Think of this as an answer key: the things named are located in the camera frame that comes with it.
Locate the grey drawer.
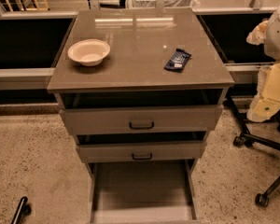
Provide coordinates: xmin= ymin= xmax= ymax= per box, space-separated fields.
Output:
xmin=88 ymin=160 xmax=201 ymax=224
xmin=77 ymin=142 xmax=206 ymax=163
xmin=61 ymin=105 xmax=223 ymax=135

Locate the grey drawer cabinet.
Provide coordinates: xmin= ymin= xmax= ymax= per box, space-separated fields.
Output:
xmin=46 ymin=7 xmax=235 ymax=224

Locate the white wire basket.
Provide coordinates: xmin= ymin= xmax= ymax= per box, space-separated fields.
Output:
xmin=126 ymin=0 xmax=200 ymax=8

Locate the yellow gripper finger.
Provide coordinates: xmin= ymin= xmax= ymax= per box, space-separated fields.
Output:
xmin=247 ymin=62 xmax=280 ymax=122

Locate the grey top drawer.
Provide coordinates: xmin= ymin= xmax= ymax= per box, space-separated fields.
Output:
xmin=61 ymin=105 xmax=223 ymax=135

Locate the black stand leg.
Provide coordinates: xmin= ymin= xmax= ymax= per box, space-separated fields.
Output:
xmin=0 ymin=196 xmax=32 ymax=224

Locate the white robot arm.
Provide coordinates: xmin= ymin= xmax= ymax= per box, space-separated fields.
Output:
xmin=246 ymin=7 xmax=280 ymax=122

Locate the blue rxbar wrapper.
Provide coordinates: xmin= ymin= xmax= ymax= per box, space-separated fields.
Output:
xmin=164 ymin=49 xmax=191 ymax=72

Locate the grey middle drawer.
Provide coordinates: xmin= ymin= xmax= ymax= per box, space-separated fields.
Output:
xmin=77 ymin=142 xmax=206 ymax=163

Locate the grey bottom drawer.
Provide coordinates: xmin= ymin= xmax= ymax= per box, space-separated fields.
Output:
xmin=88 ymin=160 xmax=201 ymax=224

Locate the white paper bowl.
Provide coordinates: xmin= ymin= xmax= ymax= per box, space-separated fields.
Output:
xmin=67 ymin=39 xmax=110 ymax=67

